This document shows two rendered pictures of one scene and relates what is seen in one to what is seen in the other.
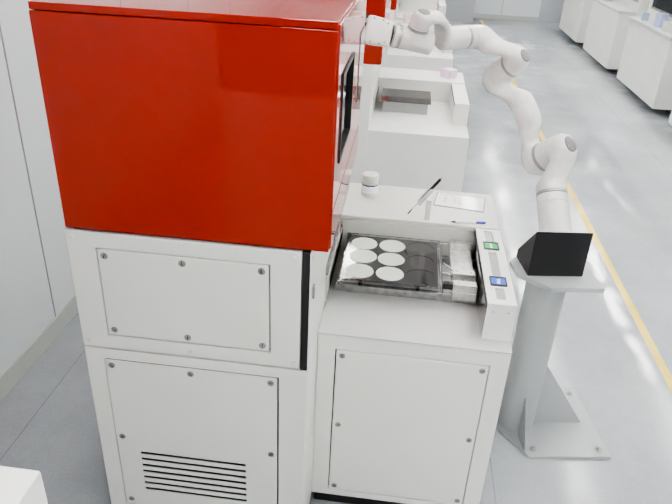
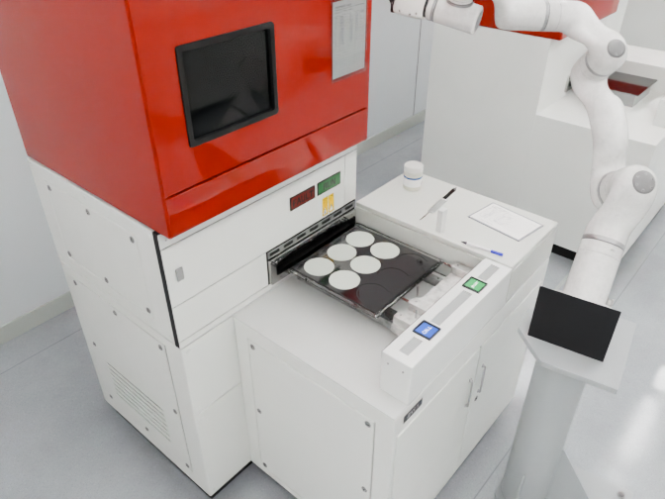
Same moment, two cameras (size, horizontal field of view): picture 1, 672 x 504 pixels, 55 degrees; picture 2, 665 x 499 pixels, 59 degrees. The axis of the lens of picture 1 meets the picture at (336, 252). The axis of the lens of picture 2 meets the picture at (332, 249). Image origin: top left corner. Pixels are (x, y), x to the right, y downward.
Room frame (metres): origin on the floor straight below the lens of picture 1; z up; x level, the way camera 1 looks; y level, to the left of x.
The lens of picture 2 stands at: (0.76, -1.02, 2.04)
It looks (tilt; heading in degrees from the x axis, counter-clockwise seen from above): 35 degrees down; 35
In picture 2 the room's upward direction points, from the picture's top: straight up
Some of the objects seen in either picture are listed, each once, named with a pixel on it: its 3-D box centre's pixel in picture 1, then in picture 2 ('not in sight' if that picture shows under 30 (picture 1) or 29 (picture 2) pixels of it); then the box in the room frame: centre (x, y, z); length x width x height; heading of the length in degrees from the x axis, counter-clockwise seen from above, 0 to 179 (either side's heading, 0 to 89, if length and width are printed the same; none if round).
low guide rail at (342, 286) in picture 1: (404, 292); (356, 304); (1.98, -0.25, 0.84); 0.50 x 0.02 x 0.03; 85
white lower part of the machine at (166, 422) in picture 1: (232, 379); (223, 330); (1.97, 0.37, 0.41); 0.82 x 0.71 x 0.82; 175
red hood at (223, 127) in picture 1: (230, 95); (190, 55); (1.97, 0.35, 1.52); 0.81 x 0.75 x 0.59; 175
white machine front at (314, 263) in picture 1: (325, 248); (273, 234); (1.94, 0.04, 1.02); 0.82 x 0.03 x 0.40; 175
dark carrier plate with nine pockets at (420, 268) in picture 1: (391, 259); (365, 264); (2.11, -0.21, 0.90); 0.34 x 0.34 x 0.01; 85
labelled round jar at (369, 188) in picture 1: (369, 184); (413, 175); (2.55, -0.13, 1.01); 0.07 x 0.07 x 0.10
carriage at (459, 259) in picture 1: (461, 271); (435, 303); (2.10, -0.47, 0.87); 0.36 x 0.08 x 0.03; 175
